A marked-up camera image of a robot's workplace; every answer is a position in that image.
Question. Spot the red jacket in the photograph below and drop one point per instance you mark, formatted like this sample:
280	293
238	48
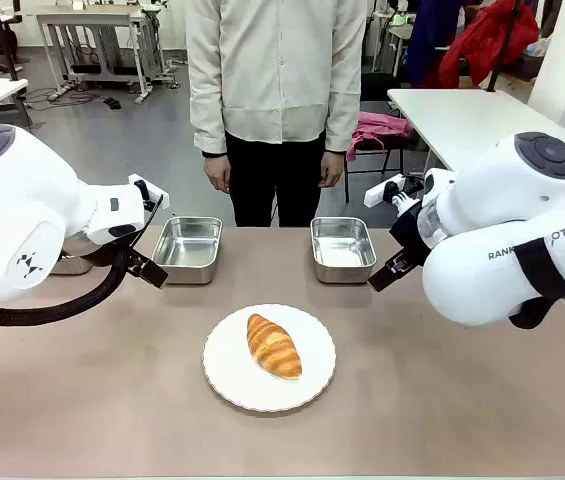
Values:
492	42

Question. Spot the black pole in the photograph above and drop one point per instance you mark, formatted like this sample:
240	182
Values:
504	45

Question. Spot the steel rectangular container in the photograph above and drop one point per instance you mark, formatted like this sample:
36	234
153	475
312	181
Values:
188	248
343	248

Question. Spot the person's cream button shirt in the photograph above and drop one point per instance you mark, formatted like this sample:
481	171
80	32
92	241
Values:
274	65

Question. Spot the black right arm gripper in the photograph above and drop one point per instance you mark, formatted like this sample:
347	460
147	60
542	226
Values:
409	232

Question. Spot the white scalloped plate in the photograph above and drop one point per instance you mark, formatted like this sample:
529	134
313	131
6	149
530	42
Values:
234	367

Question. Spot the black office chair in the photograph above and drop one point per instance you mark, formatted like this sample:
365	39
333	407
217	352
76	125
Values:
7	35

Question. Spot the person's black trousers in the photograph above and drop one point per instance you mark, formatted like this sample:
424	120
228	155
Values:
274	182

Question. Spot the black foot pedal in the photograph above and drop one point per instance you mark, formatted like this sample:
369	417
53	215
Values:
111	103

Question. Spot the person's right hand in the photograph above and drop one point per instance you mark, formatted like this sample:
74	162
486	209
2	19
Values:
218	173

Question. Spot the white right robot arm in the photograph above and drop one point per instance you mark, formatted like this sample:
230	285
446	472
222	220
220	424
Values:
502	200

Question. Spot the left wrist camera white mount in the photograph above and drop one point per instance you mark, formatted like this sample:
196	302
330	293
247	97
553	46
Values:
153	189

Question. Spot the white adjustable workbench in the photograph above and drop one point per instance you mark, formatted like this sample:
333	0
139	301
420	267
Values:
97	30

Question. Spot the croissant bread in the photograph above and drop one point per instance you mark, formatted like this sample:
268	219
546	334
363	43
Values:
273	347

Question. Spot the person's left forearm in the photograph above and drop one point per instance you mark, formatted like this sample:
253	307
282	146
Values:
344	110

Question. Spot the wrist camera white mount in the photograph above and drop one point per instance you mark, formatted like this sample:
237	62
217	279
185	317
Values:
381	192
153	189

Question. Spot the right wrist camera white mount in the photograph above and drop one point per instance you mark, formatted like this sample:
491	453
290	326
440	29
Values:
381	192

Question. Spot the pink cloth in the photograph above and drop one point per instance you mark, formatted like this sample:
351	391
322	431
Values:
379	131

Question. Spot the person's right forearm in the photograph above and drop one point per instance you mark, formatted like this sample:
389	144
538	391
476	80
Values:
205	115

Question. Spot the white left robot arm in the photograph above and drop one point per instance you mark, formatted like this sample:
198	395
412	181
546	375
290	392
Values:
17	210

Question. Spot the white side table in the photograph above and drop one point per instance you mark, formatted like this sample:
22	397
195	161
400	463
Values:
462	120

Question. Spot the steel container partly hidden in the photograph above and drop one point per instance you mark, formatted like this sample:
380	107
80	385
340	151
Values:
73	261

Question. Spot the person's left hand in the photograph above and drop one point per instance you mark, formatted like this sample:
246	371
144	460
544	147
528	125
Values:
331	171

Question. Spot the dark blue garment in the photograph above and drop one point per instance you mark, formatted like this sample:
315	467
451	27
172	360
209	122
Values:
429	40

